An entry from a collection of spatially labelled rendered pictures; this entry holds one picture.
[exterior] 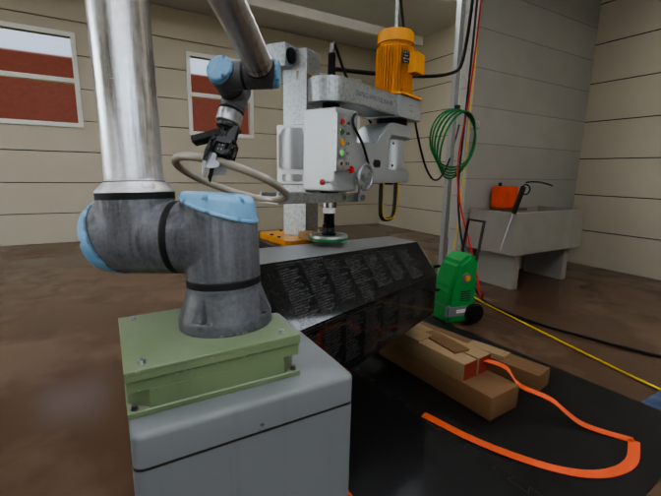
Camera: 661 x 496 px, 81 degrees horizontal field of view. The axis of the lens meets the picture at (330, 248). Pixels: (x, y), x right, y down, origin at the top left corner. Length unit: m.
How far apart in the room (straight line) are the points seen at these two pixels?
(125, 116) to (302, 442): 0.70
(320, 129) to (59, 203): 6.24
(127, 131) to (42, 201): 7.02
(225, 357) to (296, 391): 0.14
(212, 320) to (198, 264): 0.11
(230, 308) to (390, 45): 2.21
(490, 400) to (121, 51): 2.05
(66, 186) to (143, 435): 7.22
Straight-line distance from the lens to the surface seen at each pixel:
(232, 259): 0.76
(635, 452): 2.42
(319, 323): 1.68
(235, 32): 1.17
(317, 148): 2.07
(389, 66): 2.68
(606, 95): 6.66
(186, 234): 0.77
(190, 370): 0.72
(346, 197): 2.18
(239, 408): 0.72
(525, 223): 4.60
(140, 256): 0.83
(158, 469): 0.74
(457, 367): 2.31
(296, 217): 2.82
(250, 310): 0.78
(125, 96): 0.86
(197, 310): 0.79
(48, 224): 7.88
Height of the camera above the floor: 1.24
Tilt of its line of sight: 11 degrees down
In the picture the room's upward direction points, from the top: 1 degrees clockwise
